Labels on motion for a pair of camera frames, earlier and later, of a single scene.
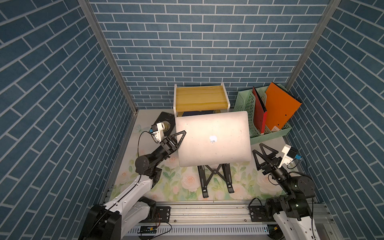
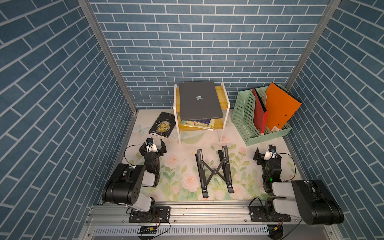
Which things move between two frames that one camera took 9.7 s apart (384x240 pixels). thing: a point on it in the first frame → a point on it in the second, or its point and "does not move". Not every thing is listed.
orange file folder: [281, 106] does not move
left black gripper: [169, 146] → [160, 151]
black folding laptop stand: [228, 177] does not move
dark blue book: [196, 113] → [206, 121]
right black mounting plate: [258, 213] does not move
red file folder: [260, 112] does not move
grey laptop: [215, 138] → [199, 101]
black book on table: [168, 119] does not move
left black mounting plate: [163, 215] does not move
